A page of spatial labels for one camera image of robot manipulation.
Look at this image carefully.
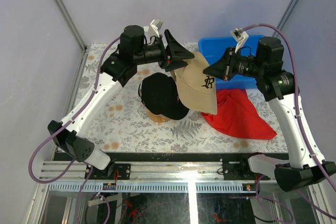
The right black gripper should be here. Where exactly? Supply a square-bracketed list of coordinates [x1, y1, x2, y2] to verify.
[203, 46, 265, 81]

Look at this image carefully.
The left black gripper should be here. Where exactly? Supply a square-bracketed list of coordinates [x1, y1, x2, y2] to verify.
[133, 29, 194, 71]

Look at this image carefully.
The black cap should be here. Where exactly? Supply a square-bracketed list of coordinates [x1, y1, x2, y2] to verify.
[138, 72, 189, 120]

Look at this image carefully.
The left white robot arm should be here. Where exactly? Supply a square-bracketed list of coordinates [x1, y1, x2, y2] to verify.
[48, 19, 194, 179]

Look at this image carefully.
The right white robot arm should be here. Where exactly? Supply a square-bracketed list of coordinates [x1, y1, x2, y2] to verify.
[203, 37, 335, 192]

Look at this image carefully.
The blue plastic bin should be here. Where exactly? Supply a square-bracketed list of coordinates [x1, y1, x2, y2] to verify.
[198, 35, 263, 90]

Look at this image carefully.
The red cloth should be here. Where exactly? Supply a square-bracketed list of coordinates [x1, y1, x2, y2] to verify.
[201, 89, 277, 140]

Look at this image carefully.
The wooden hat stand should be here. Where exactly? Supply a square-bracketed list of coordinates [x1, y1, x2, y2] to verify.
[146, 109, 171, 123]

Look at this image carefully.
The floral table mat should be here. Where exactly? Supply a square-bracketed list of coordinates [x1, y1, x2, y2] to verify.
[62, 41, 289, 154]

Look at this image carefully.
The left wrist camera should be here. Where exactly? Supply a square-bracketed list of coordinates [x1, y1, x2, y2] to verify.
[148, 18, 163, 37]

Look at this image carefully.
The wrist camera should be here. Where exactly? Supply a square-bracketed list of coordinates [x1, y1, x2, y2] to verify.
[148, 18, 163, 37]
[230, 28, 249, 53]

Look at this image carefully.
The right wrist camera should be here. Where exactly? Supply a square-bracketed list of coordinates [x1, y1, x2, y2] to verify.
[230, 28, 249, 53]

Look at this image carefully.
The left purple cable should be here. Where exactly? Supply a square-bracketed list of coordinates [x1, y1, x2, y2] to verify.
[28, 37, 121, 184]

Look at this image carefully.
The purple cable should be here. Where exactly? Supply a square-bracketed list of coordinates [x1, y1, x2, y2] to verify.
[28, 37, 121, 184]
[243, 23, 336, 222]

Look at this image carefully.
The left aluminium corner post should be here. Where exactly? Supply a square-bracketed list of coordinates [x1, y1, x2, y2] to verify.
[39, 0, 88, 51]

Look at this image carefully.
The aluminium front rail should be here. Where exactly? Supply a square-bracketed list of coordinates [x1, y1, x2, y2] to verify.
[38, 161, 257, 182]

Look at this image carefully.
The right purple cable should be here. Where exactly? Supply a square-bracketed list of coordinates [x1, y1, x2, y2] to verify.
[243, 23, 336, 222]

